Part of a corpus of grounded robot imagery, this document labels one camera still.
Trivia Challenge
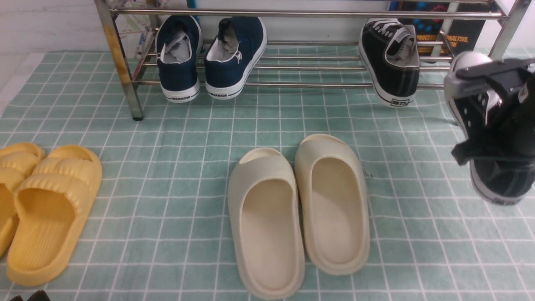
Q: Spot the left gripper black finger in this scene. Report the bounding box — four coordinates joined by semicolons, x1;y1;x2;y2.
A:
10;295;24;301
27;290;51;301

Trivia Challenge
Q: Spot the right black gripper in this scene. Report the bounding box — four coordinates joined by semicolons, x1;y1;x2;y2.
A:
451;59;535;166

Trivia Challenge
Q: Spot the black canvas sneaker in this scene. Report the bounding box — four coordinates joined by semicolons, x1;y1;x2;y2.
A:
359;18;420;108
444;51;534;206

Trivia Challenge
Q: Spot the metal shoe rack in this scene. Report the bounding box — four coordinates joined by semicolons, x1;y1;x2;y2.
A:
94;0;532;122

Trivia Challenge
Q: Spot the right yellow ribbed slide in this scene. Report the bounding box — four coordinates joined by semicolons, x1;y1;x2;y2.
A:
6;145;103;286

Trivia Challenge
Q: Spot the yellow ribbed slide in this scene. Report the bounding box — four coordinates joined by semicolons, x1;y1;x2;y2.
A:
0;142;46;256
6;145;103;286

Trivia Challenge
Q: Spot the green checkered cloth mat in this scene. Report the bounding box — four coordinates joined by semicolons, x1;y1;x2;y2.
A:
1;52;534;301

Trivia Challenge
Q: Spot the left yellow ribbed slide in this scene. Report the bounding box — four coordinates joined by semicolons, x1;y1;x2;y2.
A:
0;142;46;256

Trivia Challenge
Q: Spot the right cream foam slide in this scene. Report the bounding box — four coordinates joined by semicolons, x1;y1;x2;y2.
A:
295;134;370;275

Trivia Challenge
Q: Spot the cream foam slide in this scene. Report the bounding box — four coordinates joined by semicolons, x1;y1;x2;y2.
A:
295;134;370;275
227;148;305;300

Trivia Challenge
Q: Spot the left cream foam slide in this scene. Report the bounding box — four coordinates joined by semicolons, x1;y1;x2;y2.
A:
227;148;305;300

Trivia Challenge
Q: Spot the right navy canvas sneaker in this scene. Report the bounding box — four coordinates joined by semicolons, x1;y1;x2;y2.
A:
203;16;267;100

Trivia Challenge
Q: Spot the navy canvas sneaker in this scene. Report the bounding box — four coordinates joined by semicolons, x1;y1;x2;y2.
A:
155;15;203;103
203;16;267;100

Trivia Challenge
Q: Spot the paper map sheet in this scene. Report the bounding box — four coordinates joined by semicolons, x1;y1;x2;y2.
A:
115;15;153;59

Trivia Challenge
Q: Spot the left navy canvas sneaker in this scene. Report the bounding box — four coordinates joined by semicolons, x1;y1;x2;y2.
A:
155;15;203;103

